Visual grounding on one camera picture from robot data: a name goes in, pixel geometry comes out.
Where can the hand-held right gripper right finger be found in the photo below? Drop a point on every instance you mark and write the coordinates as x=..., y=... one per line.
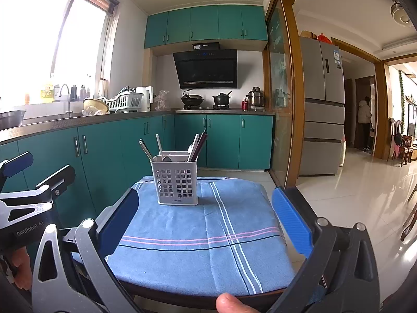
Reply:
x=291, y=221

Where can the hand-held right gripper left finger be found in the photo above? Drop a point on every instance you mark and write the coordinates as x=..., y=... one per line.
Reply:
x=120, y=225

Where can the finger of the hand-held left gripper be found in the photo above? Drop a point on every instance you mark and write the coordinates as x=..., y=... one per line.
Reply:
x=18, y=166
x=60, y=177

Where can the white plastic utensil basket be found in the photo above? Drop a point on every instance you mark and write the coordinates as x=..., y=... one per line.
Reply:
x=174, y=199

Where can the white chopstick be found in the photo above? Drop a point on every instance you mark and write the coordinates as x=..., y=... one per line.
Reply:
x=145, y=151
x=194, y=146

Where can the black chopstick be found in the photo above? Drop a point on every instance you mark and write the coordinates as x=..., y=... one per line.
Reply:
x=142, y=146

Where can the dark red chopstick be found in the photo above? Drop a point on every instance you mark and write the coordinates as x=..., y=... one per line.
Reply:
x=204, y=141
x=201, y=146

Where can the person's left hand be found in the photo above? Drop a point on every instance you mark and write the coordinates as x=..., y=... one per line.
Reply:
x=21, y=267

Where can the person's right hand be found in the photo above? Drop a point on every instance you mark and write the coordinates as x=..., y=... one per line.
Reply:
x=233, y=304

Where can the steel bowl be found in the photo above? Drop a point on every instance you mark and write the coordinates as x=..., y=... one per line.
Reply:
x=11, y=119

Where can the green lower kitchen cabinets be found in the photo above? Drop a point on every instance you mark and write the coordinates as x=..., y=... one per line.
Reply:
x=114, y=156

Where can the green kitchen cabinets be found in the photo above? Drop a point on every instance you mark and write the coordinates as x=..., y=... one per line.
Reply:
x=205, y=24
x=114, y=156

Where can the dark kitchen countertop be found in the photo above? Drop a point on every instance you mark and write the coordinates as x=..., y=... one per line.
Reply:
x=97, y=119

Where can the chrome faucet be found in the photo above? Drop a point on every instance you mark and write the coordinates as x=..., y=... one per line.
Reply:
x=67, y=101

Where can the blue striped cloth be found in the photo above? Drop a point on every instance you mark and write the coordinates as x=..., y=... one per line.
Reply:
x=195, y=251

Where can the yellow bottle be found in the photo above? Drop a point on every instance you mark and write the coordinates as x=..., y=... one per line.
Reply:
x=47, y=92

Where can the white dish rack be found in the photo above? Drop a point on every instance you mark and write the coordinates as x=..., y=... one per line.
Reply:
x=125, y=102

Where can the silver refrigerator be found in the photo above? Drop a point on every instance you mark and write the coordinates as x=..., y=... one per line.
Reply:
x=321, y=111

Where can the wooden framed glass sliding door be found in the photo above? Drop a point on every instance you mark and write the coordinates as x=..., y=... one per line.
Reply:
x=281, y=104

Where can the wooden chair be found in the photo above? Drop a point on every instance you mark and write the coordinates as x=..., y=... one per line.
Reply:
x=411, y=215
x=400, y=143

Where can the red bottle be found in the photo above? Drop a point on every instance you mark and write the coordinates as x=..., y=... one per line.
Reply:
x=244, y=104

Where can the clear plastic bags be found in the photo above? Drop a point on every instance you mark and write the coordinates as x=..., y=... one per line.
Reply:
x=162, y=101

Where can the steel pressure cooker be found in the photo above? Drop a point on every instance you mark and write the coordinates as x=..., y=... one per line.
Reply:
x=255, y=99

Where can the kitchen window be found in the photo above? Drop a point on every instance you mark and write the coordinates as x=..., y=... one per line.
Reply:
x=65, y=39

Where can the black cooking pot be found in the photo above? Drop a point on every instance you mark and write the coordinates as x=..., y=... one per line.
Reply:
x=221, y=99

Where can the gas stove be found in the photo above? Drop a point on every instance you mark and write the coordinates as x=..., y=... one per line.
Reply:
x=205, y=107

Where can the black wok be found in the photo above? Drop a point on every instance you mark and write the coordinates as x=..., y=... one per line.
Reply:
x=193, y=99

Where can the black range hood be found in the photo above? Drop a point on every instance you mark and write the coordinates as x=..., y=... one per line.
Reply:
x=207, y=70

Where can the orange bag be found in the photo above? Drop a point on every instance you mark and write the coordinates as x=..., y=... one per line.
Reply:
x=324, y=38

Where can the green upper kitchen cabinets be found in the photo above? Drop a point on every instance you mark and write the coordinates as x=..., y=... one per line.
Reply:
x=205, y=24

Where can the ceiling light fixture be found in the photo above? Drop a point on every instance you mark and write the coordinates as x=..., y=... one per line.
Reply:
x=400, y=11

